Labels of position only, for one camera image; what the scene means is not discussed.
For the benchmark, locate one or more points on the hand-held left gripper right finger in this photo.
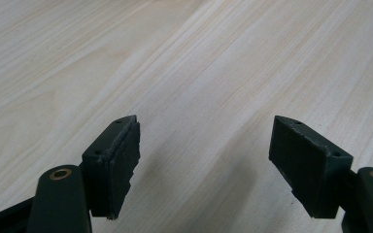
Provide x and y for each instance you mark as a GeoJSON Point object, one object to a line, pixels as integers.
{"type": "Point", "coordinates": [311, 171]}

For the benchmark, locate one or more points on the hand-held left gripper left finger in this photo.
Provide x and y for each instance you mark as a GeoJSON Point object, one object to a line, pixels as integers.
{"type": "Point", "coordinates": [111, 168]}

